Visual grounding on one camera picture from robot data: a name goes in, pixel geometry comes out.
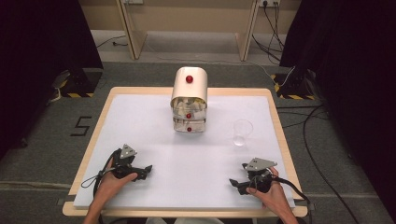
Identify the person's white clothing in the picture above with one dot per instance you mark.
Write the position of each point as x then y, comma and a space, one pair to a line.
186, 221

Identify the wooden stand frame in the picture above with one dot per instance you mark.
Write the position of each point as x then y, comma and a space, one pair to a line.
134, 40

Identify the person's right hand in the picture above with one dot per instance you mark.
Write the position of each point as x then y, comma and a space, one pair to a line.
271, 194

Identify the clear plastic cup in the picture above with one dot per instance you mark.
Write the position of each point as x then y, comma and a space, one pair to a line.
242, 132

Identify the black curtain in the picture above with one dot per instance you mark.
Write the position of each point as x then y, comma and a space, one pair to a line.
358, 77
37, 62

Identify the white table mat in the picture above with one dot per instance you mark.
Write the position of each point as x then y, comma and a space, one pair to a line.
186, 161

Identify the cream drawer cabinet red knobs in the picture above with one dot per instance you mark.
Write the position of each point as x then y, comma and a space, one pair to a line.
189, 93

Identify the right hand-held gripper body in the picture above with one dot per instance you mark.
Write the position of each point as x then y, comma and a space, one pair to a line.
260, 179

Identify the wooden table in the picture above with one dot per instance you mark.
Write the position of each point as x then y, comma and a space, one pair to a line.
93, 149

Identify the black yellow striped base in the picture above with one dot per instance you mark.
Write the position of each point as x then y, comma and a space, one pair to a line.
292, 87
79, 84

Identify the person's left hand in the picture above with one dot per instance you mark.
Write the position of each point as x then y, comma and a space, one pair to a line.
112, 186

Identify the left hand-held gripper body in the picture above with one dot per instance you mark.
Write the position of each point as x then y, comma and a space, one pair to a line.
123, 165

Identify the white wall socket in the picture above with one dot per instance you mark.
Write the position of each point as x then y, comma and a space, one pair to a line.
269, 2

